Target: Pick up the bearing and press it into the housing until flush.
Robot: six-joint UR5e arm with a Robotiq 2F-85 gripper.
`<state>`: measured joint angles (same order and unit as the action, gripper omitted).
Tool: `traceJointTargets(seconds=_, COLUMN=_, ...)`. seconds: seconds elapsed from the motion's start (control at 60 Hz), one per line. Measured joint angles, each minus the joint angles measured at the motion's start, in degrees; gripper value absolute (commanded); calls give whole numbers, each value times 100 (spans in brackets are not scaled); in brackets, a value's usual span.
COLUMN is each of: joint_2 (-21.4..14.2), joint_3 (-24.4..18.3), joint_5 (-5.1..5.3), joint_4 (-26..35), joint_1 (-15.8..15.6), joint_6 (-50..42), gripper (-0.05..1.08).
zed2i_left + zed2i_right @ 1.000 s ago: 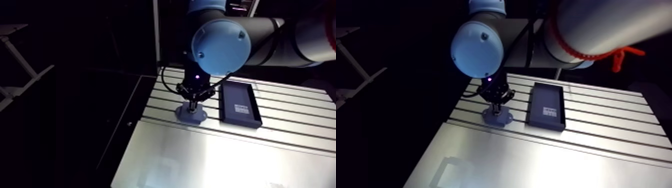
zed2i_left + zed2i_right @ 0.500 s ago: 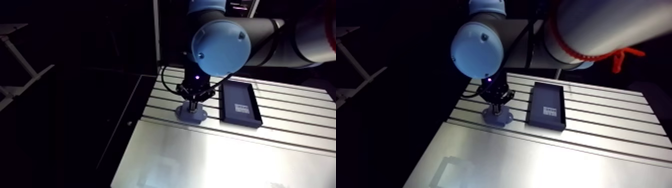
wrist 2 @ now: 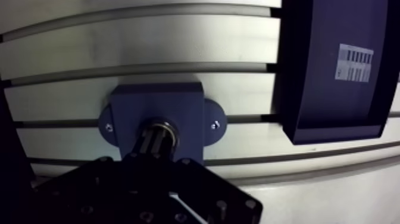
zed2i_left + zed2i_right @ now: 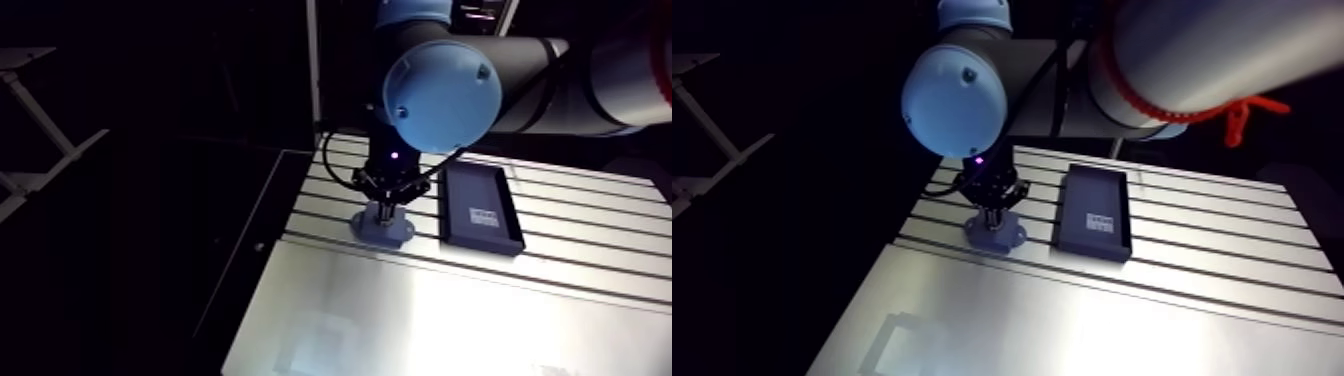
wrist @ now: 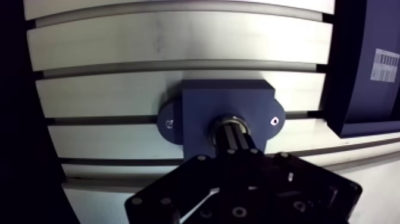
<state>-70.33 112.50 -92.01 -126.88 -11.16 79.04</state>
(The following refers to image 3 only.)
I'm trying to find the dark blue-grey housing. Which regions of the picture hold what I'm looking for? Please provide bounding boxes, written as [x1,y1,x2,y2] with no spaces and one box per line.
[98,82,228,165]

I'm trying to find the dark blue-grey tray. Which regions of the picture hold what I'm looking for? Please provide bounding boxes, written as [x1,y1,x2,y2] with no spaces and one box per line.
[274,0,400,145]

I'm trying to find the steel bearing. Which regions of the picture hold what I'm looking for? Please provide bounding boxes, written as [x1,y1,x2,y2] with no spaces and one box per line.
[144,118,182,158]

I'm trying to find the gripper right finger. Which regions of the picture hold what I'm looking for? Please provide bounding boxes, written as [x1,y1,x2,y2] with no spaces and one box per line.
[161,131,264,224]

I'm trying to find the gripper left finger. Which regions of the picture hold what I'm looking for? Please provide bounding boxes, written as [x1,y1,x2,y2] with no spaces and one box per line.
[31,127,172,224]

